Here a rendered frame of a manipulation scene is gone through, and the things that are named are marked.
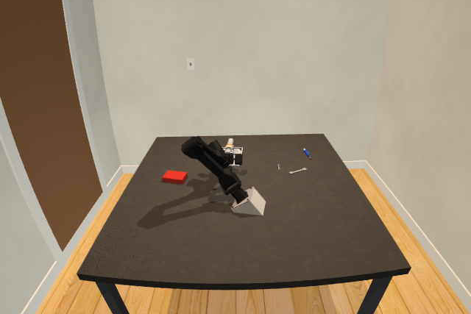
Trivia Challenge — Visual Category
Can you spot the red rectangular block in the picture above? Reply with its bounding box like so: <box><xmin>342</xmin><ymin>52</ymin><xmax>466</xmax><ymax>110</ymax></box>
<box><xmin>163</xmin><ymin>171</ymin><xmax>188</xmax><ymax>185</ymax></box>

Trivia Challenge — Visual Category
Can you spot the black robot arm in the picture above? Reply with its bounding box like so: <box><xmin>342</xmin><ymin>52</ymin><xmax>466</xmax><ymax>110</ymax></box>
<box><xmin>181</xmin><ymin>136</ymin><xmax>248</xmax><ymax>204</ymax></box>

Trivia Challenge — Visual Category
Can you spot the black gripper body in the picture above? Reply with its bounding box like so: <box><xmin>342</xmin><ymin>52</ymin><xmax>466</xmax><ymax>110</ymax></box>
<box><xmin>227</xmin><ymin>154</ymin><xmax>242</xmax><ymax>165</ymax></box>

